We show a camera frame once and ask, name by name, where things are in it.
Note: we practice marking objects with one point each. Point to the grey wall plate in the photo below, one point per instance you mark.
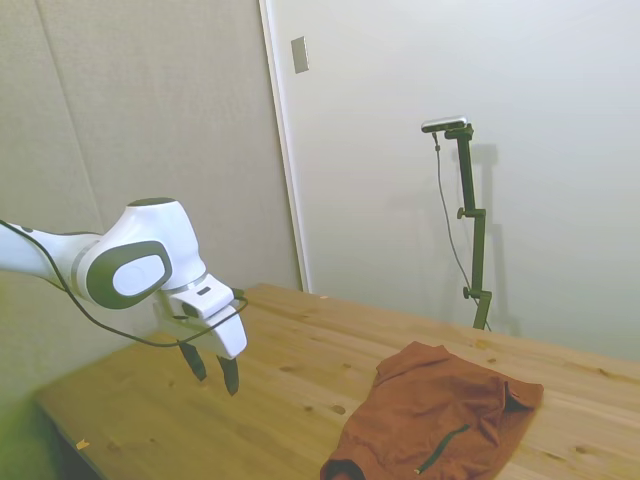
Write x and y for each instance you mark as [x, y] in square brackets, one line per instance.
[300, 55]

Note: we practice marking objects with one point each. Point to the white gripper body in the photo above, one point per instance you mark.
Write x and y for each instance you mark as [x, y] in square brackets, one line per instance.
[225, 335]

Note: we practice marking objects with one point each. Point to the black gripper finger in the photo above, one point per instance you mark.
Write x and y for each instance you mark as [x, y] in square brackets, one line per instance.
[230, 375]
[196, 362]

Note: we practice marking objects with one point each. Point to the silver camera on stand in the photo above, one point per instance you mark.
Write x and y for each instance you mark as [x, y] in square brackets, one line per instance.
[445, 123]

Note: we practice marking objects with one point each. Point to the white wall corner trim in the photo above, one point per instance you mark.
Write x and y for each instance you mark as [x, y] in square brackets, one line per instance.
[286, 150]

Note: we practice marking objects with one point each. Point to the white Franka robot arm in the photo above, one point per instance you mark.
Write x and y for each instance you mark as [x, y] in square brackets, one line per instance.
[150, 225]

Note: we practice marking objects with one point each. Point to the dark green camera stand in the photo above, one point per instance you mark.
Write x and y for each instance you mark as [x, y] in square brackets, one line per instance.
[477, 250]

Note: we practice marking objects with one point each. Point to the rust orange shorts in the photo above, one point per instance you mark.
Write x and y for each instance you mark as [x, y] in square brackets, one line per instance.
[425, 410]

